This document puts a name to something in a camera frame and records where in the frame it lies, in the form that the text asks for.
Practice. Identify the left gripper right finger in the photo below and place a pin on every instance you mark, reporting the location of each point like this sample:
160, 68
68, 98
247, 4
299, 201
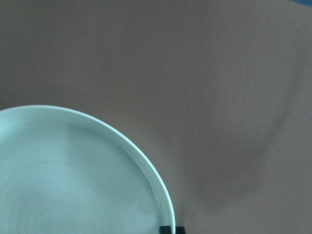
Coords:
180, 227

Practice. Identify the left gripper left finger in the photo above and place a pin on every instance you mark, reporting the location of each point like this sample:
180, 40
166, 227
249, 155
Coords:
166, 228

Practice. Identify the light green plate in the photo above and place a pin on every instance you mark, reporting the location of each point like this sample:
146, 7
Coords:
65, 172

